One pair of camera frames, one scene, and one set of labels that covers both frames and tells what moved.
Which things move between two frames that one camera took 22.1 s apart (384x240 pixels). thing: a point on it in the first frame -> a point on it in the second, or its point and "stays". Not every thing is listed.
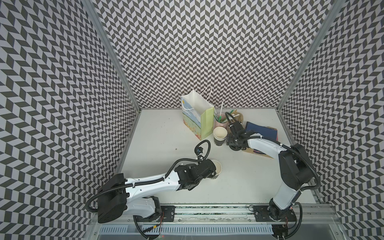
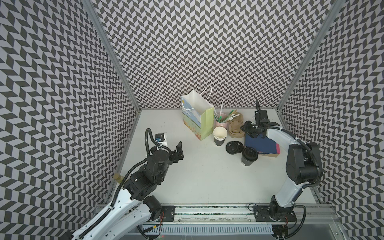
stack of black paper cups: x=220 y=134 stays
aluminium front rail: x=233 y=215 stays
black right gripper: x=235 y=130 -> x=260 y=123
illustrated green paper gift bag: x=198 y=113 stays
